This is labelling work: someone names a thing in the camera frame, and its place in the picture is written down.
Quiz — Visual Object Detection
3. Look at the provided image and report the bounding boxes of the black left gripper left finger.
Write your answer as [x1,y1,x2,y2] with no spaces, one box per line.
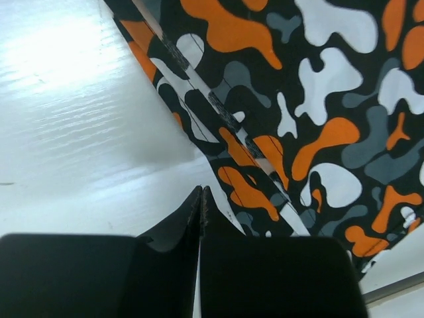
[1,186,202,317]

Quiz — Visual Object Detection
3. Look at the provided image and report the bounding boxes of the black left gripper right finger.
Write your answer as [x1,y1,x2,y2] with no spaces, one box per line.
[199,187,368,317]

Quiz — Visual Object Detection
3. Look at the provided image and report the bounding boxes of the orange camouflage shorts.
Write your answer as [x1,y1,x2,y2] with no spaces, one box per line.
[107,1,423,276]

